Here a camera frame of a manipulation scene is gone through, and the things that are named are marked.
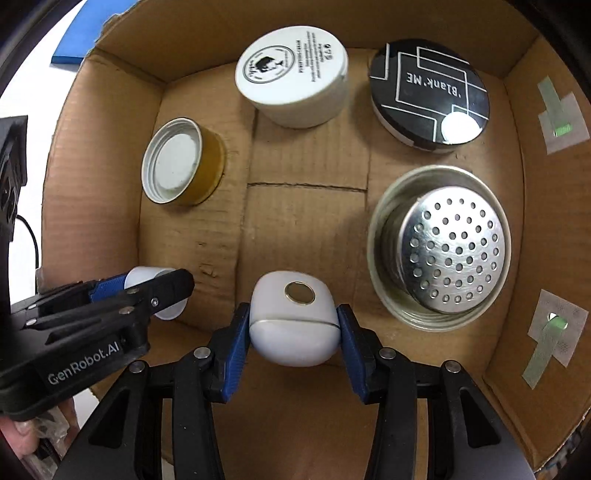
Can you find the perforated steel strainer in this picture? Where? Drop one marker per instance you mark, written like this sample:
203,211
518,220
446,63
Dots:
452,249

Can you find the white round jar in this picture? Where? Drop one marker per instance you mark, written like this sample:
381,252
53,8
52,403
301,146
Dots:
286,78

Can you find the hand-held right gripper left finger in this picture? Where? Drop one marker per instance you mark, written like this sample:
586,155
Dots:
238,350

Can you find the cardboard box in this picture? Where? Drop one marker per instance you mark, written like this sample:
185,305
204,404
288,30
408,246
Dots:
300,221

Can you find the gold metal lid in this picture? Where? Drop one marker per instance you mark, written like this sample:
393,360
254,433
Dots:
175,159

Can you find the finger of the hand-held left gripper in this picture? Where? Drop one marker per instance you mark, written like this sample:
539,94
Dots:
108,287
152,295

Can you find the blue foam mat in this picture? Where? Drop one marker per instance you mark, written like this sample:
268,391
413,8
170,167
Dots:
78,41

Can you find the black round compact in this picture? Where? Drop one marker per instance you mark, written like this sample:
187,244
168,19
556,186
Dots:
425,92

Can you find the small white plastic cap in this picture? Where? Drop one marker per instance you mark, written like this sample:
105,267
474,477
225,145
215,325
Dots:
143,276

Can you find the white earbud case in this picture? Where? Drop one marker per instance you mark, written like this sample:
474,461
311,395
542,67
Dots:
291,327

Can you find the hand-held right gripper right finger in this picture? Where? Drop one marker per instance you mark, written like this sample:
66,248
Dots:
353,355

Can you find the person's left hand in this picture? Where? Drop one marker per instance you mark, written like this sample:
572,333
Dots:
18,436

